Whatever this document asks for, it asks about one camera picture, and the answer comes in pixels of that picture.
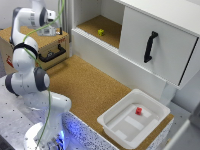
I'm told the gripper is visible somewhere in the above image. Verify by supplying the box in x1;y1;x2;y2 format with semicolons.
38;25;61;37

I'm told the wooden drawer box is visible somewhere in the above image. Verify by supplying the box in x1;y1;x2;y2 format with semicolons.
0;25;71;76

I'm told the yellow block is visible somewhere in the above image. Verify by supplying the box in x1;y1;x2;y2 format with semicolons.
97;28;106;37

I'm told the white cabinet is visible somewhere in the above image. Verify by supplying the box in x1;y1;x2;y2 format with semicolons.
71;0;200;106

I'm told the white sliding door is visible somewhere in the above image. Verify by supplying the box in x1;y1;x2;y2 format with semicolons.
118;5;200;87

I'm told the pink block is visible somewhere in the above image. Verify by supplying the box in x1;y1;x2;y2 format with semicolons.
134;106;144;116

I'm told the white plastic box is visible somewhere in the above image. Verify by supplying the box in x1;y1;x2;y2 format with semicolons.
96;88;172;150

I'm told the black drawer handle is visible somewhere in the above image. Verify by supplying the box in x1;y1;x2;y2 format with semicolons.
38;44;67;64

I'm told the green cable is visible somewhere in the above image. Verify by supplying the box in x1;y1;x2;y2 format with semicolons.
21;0;67;150

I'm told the black door handle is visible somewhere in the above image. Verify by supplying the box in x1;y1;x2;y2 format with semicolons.
143;30;160;64

